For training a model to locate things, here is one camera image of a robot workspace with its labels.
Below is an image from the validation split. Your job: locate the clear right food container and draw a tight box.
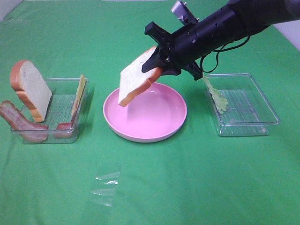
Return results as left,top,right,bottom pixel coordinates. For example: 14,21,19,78
205,73,280,136

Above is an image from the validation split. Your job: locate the clear food container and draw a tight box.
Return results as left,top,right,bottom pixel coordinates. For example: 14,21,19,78
205,73,280,136
11,78,89,144

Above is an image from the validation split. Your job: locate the green lettuce leaf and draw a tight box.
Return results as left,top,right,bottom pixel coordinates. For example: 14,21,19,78
203,76,228,114

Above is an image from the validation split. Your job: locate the yellow cheese slice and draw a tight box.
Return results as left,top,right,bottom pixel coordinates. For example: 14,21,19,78
71,74,86,116

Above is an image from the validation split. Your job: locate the green table cloth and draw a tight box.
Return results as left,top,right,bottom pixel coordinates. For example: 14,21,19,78
0,0,300,225

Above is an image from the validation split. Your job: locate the bacon strip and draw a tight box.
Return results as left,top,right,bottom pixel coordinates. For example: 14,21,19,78
54,116,75,138
0,100,48,143

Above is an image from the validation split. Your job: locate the pink round plate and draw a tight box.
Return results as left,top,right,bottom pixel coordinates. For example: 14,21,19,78
103,82,188,143

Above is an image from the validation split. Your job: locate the bread slice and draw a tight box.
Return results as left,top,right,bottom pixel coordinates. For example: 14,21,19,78
10,60,52,123
118,46,162,107

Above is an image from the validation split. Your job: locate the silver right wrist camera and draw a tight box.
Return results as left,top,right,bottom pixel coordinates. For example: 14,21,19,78
171,0,199,25

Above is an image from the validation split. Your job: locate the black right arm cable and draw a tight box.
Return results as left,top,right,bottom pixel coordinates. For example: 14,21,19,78
199,35,251,74

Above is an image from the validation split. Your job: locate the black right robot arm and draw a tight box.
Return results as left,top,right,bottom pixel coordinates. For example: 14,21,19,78
142,0,300,80

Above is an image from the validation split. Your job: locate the clear left food container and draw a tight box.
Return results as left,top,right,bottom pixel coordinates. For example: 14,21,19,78
11,78,89,144

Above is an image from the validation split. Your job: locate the clear plastic film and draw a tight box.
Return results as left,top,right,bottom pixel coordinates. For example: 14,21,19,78
89,162,122,207

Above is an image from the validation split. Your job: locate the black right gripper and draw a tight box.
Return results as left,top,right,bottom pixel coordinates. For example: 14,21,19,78
142,6,249,80

